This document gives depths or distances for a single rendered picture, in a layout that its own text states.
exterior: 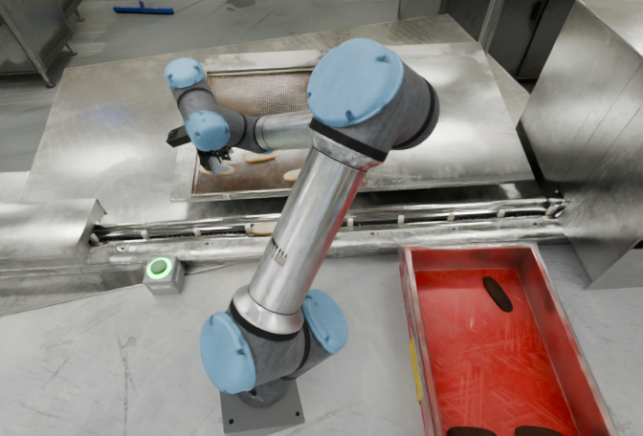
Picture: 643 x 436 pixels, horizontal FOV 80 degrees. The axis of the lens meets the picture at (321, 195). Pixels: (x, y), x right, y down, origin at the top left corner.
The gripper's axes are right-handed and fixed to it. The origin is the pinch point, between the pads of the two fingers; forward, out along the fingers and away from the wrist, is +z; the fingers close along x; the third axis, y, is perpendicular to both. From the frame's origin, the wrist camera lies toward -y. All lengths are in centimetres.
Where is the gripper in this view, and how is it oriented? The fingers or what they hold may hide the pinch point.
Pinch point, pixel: (215, 165)
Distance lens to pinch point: 111.4
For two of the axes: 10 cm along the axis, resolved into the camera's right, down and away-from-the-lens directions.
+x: 1.0, -8.6, 5.0
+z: 0.1, 5.0, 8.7
